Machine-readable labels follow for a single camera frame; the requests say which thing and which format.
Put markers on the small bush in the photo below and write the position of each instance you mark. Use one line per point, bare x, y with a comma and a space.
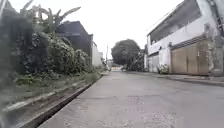
163, 69

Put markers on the banana plants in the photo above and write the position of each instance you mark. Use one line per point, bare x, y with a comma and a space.
51, 20

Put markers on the dark building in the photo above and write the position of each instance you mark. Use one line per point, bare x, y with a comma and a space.
78, 36

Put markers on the grey concrete road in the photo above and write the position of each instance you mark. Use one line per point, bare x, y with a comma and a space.
140, 100

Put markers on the overgrown bushes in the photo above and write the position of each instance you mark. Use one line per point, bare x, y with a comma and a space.
60, 53

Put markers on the concrete kerb with gutter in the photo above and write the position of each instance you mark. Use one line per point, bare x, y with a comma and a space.
50, 111

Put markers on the thin pole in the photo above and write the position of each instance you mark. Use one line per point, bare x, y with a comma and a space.
107, 55

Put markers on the round dark tree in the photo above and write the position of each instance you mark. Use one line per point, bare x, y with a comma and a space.
125, 51

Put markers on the grass verge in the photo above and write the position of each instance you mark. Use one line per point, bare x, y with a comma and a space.
33, 87

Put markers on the white building with brown gate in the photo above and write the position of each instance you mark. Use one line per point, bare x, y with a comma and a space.
186, 33

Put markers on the white wall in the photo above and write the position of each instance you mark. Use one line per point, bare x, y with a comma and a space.
96, 56

